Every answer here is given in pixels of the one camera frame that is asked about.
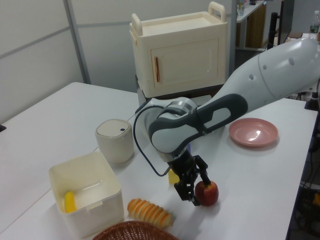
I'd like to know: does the white square plastic container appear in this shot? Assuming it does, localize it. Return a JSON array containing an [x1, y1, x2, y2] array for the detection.
[[48, 151, 125, 238]]

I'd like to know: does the pink plate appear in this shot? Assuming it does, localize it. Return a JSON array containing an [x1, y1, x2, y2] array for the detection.
[[228, 117, 279, 148]]

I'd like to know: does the cream toy cabinet with handles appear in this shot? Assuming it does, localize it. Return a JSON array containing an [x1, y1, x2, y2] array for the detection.
[[129, 1, 228, 98]]

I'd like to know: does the red apple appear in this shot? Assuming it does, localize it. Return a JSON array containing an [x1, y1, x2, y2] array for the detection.
[[194, 180, 220, 207]]

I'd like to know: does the black monitor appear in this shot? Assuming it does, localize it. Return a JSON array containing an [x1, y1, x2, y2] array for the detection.
[[278, 0, 296, 45]]

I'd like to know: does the yellow banana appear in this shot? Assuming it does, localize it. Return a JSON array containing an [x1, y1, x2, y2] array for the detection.
[[64, 190, 78, 214]]

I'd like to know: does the brown wicker basket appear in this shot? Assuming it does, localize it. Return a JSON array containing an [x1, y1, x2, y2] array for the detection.
[[92, 220, 180, 240]]

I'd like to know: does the dark gripper cable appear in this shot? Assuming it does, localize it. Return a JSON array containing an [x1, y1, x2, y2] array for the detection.
[[133, 106, 174, 177]]

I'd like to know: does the black stand post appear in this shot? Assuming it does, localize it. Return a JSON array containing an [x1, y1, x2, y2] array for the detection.
[[267, 11, 280, 50]]

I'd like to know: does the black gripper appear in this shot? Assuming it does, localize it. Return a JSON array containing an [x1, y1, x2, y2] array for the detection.
[[167, 149, 212, 207]]

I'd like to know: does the orange striped bread roll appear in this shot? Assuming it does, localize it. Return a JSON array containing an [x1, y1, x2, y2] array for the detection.
[[127, 198, 174, 229]]

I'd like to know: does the yellow cube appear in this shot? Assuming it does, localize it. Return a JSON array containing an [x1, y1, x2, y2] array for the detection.
[[168, 169, 181, 185]]

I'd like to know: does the cream lidded bin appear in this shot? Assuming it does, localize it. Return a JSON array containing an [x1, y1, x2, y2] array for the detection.
[[94, 119, 135, 165]]

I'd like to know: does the clear plastic bottle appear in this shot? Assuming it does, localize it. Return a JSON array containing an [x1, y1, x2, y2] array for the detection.
[[308, 9, 320, 40]]

